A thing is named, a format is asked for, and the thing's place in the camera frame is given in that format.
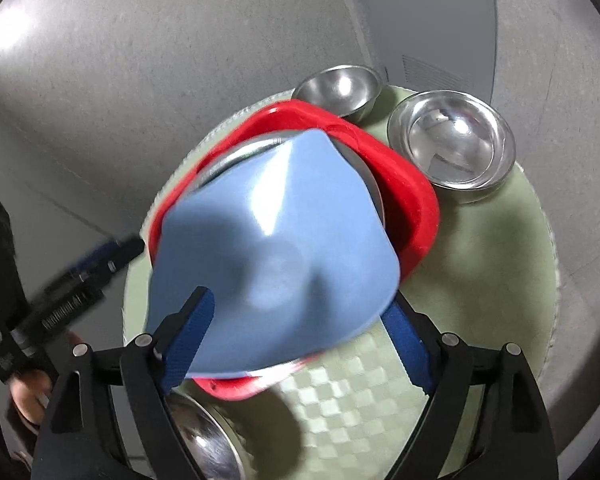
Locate medium steel bowl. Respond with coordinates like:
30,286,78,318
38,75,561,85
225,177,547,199
166,391,257,480

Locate blue square plastic plate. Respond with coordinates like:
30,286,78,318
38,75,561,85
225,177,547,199
144,128,402,380

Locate red square plastic basin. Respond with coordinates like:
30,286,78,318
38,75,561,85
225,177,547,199
147,96,440,394

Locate large steel bowl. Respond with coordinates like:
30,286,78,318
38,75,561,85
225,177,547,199
187,129,387,373

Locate small steel bowl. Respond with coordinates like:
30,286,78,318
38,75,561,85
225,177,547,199
291,64,385,124
387,90,516,204

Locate small steel bowl back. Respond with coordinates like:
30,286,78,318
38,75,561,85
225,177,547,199
291,64,385,124

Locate person's left hand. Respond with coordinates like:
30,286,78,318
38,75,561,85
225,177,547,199
4,331,84,461

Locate grey door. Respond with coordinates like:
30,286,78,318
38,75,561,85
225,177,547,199
353,0,498,103

